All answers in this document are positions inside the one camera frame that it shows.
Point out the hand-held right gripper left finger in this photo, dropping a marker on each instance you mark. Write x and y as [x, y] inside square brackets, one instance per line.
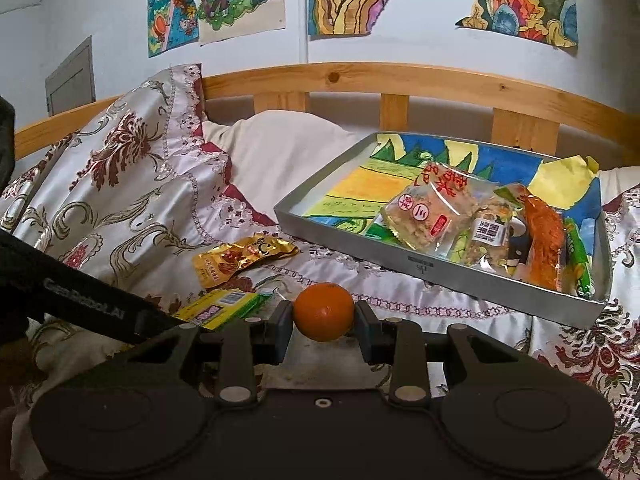
[281, 335]

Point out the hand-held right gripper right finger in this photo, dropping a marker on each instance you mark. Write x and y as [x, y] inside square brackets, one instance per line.
[366, 335]

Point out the orange mandarin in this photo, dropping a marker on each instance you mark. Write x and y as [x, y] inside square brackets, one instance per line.
[322, 312]

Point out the grey metal tray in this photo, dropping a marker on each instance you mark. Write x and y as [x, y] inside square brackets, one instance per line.
[350, 240]

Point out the clear packet with red print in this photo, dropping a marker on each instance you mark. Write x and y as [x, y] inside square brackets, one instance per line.
[425, 215]

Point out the clear nut mix packet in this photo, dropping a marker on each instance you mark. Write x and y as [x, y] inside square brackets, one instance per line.
[487, 245]

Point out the orange-red snack packet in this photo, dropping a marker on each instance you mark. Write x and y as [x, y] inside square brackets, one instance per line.
[545, 240]

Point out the green snack packet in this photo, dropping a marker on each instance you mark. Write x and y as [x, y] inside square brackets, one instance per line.
[577, 255]

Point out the yellow-green snack packet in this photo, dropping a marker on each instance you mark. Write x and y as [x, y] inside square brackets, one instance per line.
[225, 307]

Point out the golden snack packet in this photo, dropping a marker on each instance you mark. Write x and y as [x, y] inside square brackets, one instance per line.
[235, 260]

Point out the embroidered satin bedspread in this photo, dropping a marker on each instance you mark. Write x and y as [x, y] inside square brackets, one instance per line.
[125, 185]

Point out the crayon dinosaur drawing sheet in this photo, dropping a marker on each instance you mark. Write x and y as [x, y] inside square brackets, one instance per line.
[360, 185]

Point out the white pillow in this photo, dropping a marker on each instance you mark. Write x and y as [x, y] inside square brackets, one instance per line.
[280, 160]

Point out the wooden bed headboard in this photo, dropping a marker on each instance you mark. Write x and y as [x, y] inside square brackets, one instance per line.
[400, 80]

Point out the cartoon girl wall drawing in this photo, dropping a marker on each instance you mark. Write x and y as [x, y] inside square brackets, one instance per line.
[170, 5]

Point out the white wall pipe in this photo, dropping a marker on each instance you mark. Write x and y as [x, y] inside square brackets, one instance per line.
[301, 10]

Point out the wavy striped wall drawing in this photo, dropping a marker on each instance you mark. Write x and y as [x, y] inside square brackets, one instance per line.
[350, 0]

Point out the dark green figure wall drawing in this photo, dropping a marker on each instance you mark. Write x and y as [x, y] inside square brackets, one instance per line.
[525, 5]

